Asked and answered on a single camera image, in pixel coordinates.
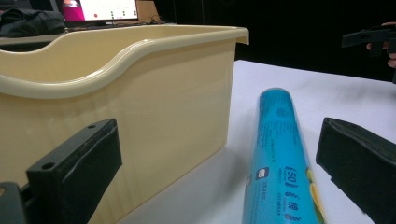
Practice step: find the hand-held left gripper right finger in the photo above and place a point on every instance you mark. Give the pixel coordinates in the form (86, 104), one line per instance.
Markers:
(361, 161)

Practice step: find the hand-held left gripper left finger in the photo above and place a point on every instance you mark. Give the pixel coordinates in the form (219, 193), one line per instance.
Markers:
(77, 174)

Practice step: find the blue cylindrical roll package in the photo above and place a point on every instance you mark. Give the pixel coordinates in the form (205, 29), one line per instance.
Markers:
(280, 161)

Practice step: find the cream plastic bin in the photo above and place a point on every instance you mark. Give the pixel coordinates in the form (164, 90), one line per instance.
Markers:
(162, 102)

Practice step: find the dark cloth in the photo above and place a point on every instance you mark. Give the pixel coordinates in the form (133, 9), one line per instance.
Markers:
(29, 22)

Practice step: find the pink bottle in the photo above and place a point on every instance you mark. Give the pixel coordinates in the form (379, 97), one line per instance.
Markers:
(73, 10)

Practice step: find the computer monitor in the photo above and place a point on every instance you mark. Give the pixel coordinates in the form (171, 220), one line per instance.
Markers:
(109, 9)

